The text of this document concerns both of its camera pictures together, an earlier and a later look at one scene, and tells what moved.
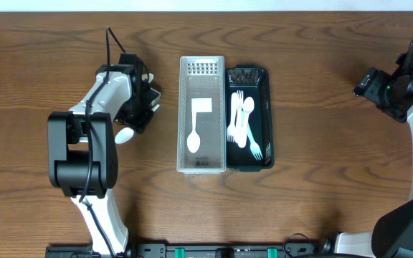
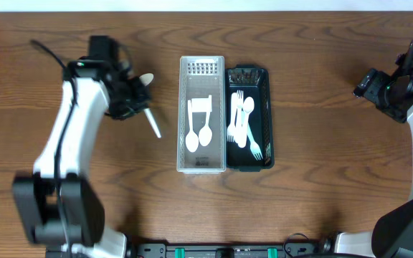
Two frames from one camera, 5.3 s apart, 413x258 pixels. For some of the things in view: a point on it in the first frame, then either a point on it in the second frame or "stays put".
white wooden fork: [231, 131] stays put
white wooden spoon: [248, 107] stays put
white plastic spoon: [126, 133] → [205, 135]
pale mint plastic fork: [254, 147] stays put
